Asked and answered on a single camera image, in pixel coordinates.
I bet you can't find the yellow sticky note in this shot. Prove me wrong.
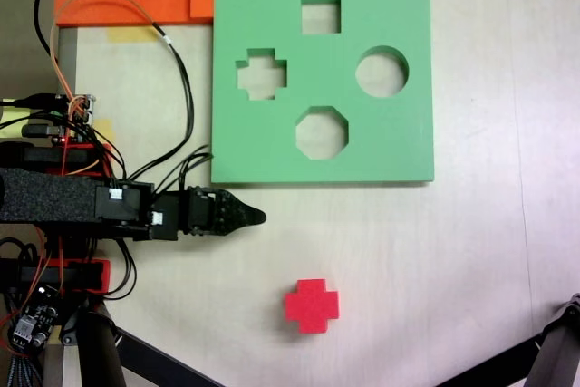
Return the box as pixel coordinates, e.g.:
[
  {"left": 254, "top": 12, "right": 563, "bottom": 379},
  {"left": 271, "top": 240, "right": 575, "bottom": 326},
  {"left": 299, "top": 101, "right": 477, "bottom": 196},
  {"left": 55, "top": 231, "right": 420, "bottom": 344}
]
[{"left": 0, "top": 104, "right": 31, "bottom": 138}]

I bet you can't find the wide yellow tape strip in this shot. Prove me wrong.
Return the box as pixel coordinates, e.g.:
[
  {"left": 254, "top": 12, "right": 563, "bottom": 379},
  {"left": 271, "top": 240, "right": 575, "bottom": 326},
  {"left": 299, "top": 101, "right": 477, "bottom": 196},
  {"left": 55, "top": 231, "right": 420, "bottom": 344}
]
[{"left": 106, "top": 26, "right": 160, "bottom": 44}]

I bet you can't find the black table clamp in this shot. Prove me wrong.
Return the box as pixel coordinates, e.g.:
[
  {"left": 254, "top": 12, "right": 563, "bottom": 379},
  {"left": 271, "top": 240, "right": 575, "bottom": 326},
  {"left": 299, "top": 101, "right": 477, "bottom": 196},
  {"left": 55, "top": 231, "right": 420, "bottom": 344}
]
[
  {"left": 0, "top": 140, "right": 97, "bottom": 167},
  {"left": 0, "top": 257, "right": 103, "bottom": 292}
]

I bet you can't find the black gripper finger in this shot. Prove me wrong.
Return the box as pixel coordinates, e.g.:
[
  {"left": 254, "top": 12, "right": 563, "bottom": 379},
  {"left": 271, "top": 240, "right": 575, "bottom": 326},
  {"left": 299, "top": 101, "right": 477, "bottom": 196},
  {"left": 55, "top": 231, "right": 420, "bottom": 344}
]
[{"left": 212, "top": 187, "right": 267, "bottom": 237}]

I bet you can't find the red cross columnar block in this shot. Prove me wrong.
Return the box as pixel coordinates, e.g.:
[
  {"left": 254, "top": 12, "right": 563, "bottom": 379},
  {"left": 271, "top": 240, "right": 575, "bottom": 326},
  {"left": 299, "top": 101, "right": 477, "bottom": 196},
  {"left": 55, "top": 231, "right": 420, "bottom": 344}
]
[{"left": 283, "top": 278, "right": 341, "bottom": 334}]

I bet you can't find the black gripper wire loop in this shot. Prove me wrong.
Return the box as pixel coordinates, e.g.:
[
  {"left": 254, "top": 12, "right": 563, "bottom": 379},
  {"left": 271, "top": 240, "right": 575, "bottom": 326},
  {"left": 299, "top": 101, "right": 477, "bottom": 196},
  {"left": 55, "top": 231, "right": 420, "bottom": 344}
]
[{"left": 178, "top": 152, "right": 216, "bottom": 192}]

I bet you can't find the black tripod leg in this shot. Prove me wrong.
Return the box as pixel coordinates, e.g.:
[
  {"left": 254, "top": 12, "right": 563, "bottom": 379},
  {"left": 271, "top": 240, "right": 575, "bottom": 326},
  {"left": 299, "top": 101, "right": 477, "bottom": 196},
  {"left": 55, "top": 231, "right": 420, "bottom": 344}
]
[
  {"left": 523, "top": 291, "right": 580, "bottom": 387},
  {"left": 61, "top": 303, "right": 127, "bottom": 387}
]

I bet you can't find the black base wire loop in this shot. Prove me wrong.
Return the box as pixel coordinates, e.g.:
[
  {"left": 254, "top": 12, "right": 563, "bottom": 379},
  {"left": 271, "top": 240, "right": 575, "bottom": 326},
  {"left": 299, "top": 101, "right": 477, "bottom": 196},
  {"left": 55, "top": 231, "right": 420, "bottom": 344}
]
[{"left": 102, "top": 237, "right": 139, "bottom": 301}]

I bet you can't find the small yellow tape square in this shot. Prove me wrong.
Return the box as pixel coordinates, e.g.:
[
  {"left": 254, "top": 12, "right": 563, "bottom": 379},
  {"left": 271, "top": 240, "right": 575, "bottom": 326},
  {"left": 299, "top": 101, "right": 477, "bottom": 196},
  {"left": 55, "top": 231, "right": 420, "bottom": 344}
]
[{"left": 92, "top": 118, "right": 113, "bottom": 140}]

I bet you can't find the braided black white cable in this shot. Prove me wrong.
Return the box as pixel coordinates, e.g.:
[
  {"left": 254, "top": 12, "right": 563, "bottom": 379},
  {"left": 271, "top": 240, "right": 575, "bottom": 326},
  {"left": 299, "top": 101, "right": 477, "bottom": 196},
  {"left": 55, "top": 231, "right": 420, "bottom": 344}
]
[{"left": 0, "top": 353, "right": 45, "bottom": 387}]

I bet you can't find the black tripod strut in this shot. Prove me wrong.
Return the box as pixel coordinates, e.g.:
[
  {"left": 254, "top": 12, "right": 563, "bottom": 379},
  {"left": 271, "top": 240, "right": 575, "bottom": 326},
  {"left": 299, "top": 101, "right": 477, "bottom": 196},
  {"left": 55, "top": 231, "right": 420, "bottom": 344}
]
[
  {"left": 432, "top": 340, "right": 545, "bottom": 387},
  {"left": 111, "top": 326, "right": 228, "bottom": 387}
]

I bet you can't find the black USB cable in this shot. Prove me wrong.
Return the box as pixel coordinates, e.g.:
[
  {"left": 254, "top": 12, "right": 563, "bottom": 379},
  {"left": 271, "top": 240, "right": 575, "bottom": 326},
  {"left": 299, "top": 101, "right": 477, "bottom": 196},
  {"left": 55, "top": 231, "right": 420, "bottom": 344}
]
[{"left": 0, "top": 93, "right": 61, "bottom": 111}]

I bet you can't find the small black circuit board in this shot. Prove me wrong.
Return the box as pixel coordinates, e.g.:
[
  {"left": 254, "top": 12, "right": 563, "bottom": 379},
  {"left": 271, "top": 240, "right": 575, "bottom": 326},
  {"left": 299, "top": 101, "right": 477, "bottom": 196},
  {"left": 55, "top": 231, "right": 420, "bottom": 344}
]
[{"left": 5, "top": 285, "right": 61, "bottom": 354}]

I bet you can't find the green motor controller board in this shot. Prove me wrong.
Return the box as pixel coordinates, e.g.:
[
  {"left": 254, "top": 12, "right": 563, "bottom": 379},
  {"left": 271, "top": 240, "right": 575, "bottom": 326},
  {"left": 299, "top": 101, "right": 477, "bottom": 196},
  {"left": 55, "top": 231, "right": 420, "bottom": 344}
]
[{"left": 53, "top": 92, "right": 100, "bottom": 144}]

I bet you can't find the green shape sorter board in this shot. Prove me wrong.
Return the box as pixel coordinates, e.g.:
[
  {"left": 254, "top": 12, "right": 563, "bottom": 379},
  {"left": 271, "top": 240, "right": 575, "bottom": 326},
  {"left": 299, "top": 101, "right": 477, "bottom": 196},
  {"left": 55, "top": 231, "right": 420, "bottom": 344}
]
[{"left": 210, "top": 0, "right": 436, "bottom": 188}]

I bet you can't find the long black wire bundle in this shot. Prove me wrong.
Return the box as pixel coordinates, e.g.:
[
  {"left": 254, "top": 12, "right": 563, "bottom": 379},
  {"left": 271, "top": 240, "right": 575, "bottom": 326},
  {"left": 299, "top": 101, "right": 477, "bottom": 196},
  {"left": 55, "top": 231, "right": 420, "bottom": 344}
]
[{"left": 121, "top": 22, "right": 197, "bottom": 185}]

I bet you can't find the black forearm wire bundle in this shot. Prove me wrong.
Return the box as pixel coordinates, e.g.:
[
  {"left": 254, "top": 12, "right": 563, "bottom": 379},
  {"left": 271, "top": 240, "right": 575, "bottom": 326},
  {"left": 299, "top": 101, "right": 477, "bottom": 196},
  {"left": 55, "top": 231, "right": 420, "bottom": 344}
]
[{"left": 127, "top": 144, "right": 214, "bottom": 182}]

